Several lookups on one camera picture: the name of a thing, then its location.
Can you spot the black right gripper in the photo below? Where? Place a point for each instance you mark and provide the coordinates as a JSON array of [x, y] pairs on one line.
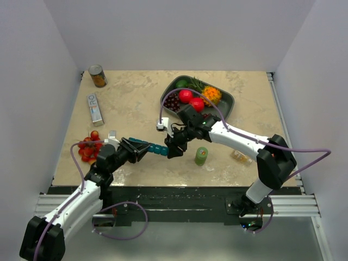
[[175, 150]]

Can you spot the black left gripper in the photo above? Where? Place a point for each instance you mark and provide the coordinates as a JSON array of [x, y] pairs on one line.
[[140, 149]]

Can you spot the teal weekly pill organizer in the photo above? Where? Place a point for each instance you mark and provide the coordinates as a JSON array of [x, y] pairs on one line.
[[154, 148]]

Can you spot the green pill bottle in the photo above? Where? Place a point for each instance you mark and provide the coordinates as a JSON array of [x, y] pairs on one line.
[[201, 156]]

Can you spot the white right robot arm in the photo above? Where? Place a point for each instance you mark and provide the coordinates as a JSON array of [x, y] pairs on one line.
[[275, 162]]

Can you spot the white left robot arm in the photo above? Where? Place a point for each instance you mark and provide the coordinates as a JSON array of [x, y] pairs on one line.
[[46, 237]]

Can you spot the dark red grape bunch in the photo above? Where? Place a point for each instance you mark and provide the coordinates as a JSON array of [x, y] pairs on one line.
[[172, 102]]

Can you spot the red apple front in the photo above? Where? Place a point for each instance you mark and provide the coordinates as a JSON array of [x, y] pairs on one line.
[[197, 103]]

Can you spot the red apple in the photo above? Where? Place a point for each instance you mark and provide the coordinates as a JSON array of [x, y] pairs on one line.
[[197, 103], [185, 96]]

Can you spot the red cherry bunch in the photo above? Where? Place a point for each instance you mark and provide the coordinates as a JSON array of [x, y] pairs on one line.
[[90, 149]]

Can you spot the red apple back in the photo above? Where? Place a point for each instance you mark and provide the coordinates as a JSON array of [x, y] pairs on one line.
[[185, 96]]

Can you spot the silver toothpaste box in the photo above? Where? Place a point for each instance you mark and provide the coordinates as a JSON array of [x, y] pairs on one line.
[[95, 112]]

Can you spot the grey fruit tray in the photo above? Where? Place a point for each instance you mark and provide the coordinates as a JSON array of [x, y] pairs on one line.
[[225, 106]]

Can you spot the green lime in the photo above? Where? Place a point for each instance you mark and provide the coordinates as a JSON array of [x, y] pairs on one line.
[[181, 84]]

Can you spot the clear pill bottle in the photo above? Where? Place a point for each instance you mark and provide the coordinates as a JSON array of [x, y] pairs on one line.
[[241, 158]]

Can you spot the orange spiky fruit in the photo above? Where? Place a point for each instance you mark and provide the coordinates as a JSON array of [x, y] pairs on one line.
[[211, 93]]

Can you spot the tin can with fruit label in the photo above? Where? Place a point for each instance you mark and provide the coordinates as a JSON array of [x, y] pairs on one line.
[[97, 75]]

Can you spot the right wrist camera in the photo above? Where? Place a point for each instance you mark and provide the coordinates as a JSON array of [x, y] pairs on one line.
[[164, 125]]

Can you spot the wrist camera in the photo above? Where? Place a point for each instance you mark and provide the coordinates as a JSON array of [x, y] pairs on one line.
[[112, 138], [164, 125]]

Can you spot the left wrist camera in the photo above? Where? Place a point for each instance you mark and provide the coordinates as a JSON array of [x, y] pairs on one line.
[[112, 138]]

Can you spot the aluminium frame rail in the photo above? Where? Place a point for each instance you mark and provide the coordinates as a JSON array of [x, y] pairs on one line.
[[279, 205]]

